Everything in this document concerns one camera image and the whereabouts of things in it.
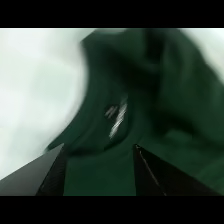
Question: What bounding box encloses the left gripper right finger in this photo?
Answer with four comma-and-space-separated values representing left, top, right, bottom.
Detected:
132, 143, 222, 197

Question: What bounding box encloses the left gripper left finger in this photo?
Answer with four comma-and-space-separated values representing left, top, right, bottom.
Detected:
0, 143, 68, 197

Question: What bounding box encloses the dark green T-shirt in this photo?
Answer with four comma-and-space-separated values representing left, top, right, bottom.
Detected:
46, 28, 224, 197

